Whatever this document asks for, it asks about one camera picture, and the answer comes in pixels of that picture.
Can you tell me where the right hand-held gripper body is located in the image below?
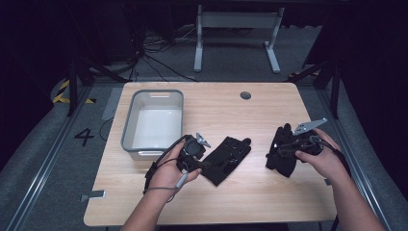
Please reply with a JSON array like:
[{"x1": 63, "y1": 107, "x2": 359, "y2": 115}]
[{"x1": 288, "y1": 117, "x2": 328, "y2": 158}]

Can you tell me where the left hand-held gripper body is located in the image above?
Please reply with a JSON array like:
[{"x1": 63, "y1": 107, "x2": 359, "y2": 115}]
[{"x1": 175, "y1": 132, "x2": 212, "y2": 173}]

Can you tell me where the black glove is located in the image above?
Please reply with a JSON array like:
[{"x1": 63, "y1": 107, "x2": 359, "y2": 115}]
[
  {"x1": 201, "y1": 136, "x2": 252, "y2": 187},
  {"x1": 265, "y1": 122, "x2": 304, "y2": 179}
]

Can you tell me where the grey plastic bin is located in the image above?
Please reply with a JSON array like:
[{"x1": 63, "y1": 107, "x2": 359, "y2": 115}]
[{"x1": 120, "y1": 89, "x2": 185, "y2": 162}]

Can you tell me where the person's right hand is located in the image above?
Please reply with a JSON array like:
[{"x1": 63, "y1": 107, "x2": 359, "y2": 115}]
[{"x1": 294, "y1": 128, "x2": 344, "y2": 186}]

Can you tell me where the person's left hand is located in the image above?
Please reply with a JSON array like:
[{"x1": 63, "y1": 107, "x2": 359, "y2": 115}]
[{"x1": 148, "y1": 141, "x2": 203, "y2": 194}]

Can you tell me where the black metal stand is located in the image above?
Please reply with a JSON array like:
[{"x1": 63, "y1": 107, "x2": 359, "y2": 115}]
[
  {"x1": 66, "y1": 57, "x2": 130, "y2": 117},
  {"x1": 285, "y1": 57, "x2": 342, "y2": 119}
]

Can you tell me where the grey floor tape patch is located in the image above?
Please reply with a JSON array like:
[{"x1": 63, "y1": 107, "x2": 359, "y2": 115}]
[{"x1": 101, "y1": 87, "x2": 123, "y2": 121}]

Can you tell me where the yellow black hazard tape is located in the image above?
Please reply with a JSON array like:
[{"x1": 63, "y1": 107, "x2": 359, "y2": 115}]
[{"x1": 52, "y1": 79, "x2": 97, "y2": 105}]

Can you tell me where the grey left gripper cord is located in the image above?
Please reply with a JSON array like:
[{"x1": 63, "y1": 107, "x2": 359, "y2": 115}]
[{"x1": 142, "y1": 169, "x2": 189, "y2": 204}]

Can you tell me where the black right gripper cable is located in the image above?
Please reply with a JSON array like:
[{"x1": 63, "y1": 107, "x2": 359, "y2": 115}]
[{"x1": 309, "y1": 135, "x2": 352, "y2": 181}]

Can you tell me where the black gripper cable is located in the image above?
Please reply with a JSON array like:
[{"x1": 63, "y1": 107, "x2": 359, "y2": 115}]
[
  {"x1": 309, "y1": 135, "x2": 352, "y2": 181},
  {"x1": 143, "y1": 134, "x2": 191, "y2": 193}
]

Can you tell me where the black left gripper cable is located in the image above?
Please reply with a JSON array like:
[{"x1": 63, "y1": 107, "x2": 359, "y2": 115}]
[{"x1": 143, "y1": 134, "x2": 191, "y2": 193}]

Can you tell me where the metal floor rail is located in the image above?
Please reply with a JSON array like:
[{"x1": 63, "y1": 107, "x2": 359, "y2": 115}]
[
  {"x1": 6, "y1": 86, "x2": 94, "y2": 231},
  {"x1": 316, "y1": 86, "x2": 393, "y2": 231}
]

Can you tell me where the thin black floor cable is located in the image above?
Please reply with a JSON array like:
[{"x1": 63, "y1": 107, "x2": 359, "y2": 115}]
[{"x1": 98, "y1": 116, "x2": 115, "y2": 142}]

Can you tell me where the white metal table frame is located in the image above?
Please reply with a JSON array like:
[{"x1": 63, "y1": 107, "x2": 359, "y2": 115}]
[{"x1": 192, "y1": 4, "x2": 286, "y2": 74}]

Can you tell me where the small metal floor bracket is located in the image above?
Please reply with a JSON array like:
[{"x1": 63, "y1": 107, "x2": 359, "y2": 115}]
[{"x1": 80, "y1": 190, "x2": 107, "y2": 202}]

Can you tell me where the bundle of black floor cables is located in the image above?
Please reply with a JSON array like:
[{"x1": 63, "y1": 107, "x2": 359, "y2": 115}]
[{"x1": 128, "y1": 24, "x2": 200, "y2": 83}]

